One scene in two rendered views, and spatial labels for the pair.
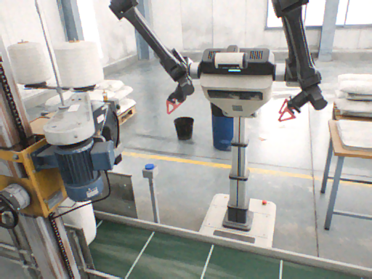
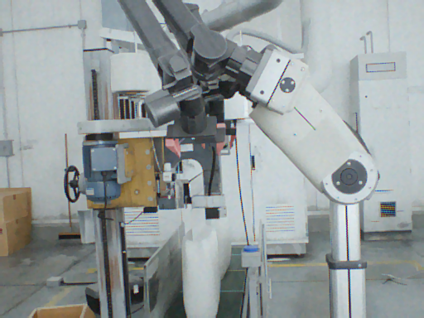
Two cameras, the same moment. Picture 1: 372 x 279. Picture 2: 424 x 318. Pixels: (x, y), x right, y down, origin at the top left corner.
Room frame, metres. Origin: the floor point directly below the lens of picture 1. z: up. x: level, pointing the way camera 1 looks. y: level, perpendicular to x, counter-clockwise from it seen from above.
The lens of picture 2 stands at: (0.98, -1.57, 1.34)
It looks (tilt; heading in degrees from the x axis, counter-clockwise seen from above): 3 degrees down; 75
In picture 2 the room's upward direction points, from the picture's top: 3 degrees counter-clockwise
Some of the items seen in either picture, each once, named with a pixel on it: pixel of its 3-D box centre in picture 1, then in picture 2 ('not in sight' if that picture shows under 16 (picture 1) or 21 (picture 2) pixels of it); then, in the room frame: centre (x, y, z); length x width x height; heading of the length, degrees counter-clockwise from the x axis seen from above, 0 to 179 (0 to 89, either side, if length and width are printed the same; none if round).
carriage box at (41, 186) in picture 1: (41, 163); (125, 171); (1.14, 0.66, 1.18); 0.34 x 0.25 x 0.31; 159
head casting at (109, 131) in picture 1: (82, 126); (196, 161); (1.47, 0.56, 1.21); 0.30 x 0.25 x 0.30; 69
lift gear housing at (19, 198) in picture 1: (14, 197); (87, 182); (0.95, 0.71, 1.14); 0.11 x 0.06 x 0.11; 69
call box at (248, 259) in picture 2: (150, 171); (251, 257); (1.60, 0.25, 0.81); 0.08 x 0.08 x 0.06; 69
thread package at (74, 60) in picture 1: (79, 63); (130, 74); (1.16, 0.40, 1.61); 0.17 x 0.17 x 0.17
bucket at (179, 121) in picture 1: (184, 128); not in sight; (3.77, 0.02, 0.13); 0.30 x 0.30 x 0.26
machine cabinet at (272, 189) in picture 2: not in sight; (203, 159); (2.24, 3.62, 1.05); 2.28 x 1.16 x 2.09; 159
